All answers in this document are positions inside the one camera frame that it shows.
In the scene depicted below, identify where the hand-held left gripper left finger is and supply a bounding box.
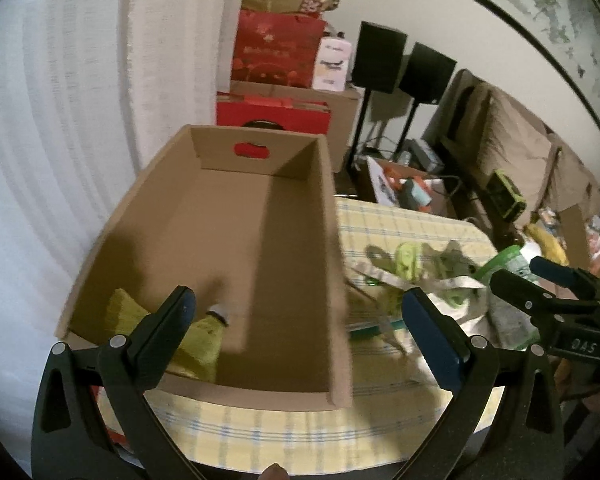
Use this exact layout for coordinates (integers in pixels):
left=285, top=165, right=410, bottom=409
left=31, top=286, right=203, bottom=480

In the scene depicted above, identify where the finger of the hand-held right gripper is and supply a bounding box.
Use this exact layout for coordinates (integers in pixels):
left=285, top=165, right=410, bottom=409
left=489, top=269, right=581, bottom=323
left=529, top=256, right=600, bottom=293

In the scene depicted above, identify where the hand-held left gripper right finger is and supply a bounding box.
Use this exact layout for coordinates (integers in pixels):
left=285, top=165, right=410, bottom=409
left=395, top=287, right=566, bottom=480

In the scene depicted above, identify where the green and white packet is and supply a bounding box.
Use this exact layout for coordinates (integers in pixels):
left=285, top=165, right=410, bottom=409
left=472, top=245, right=547, bottom=352

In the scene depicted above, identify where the yellow-green tube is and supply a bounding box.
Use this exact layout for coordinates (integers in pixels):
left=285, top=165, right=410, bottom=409
left=172, top=304, right=230, bottom=382

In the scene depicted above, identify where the white tote bag green print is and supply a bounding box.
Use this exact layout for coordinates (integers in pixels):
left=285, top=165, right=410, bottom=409
left=349, top=240, right=492, bottom=361

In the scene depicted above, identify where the brown cardboard box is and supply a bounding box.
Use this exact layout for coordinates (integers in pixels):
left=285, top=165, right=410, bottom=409
left=55, top=124, right=353, bottom=408

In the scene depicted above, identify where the yellow object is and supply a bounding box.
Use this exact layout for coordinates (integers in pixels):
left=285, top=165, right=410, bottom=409
left=525, top=222, right=569, bottom=267

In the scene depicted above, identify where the yellow cloth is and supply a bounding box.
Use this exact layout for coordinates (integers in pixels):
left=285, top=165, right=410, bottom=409
left=105, top=287, right=155, bottom=337

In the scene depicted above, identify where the green and black device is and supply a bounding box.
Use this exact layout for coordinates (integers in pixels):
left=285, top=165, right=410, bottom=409
left=486, top=169, right=527, bottom=221

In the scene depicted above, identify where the orange grey tool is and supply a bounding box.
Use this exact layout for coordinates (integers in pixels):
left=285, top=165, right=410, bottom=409
left=385, top=167, right=433, bottom=212

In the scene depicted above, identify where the brown sofa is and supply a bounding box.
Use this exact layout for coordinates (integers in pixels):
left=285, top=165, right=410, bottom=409
left=422, top=69, right=600, bottom=271

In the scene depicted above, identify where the yellow plaid tablecloth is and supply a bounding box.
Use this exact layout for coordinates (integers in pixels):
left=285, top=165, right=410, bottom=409
left=97, top=197, right=506, bottom=476

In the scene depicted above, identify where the white printed paper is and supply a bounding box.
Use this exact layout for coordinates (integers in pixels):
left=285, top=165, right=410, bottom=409
left=367, top=157, right=399, bottom=206

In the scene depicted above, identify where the low cardboard box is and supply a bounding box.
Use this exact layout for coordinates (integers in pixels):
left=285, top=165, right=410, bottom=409
left=355, top=156, right=462, bottom=219

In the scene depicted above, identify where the grey electronic device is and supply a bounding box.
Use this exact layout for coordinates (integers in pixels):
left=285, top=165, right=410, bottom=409
left=397, top=139, right=444, bottom=172

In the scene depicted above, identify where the black speaker stand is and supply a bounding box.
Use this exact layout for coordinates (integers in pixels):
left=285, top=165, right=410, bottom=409
left=394, top=102, right=422, bottom=157
left=346, top=87, right=374, bottom=175

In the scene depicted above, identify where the white curtain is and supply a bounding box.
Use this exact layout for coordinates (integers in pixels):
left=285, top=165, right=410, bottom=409
left=0, top=0, right=153, bottom=461

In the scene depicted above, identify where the red box with black oval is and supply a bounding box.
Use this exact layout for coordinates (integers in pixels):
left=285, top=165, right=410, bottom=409
left=216, top=92, right=331, bottom=158

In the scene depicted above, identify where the black speaker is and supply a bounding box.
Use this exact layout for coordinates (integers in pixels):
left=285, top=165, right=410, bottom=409
left=351, top=21, right=409, bottom=95
left=399, top=42, right=458, bottom=106

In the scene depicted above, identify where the large brown cardboard carton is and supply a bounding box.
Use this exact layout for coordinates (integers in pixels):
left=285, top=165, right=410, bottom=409
left=230, top=80, right=364, bottom=174

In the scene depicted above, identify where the red gift bag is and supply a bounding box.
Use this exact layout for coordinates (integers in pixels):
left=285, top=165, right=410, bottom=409
left=230, top=9, right=328, bottom=90

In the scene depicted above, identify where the pink and white box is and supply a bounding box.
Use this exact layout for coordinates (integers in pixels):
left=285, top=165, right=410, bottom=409
left=312, top=35, right=354, bottom=92

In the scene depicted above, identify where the framed wall picture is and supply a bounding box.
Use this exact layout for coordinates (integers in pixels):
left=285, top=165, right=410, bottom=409
left=472, top=0, right=600, bottom=132

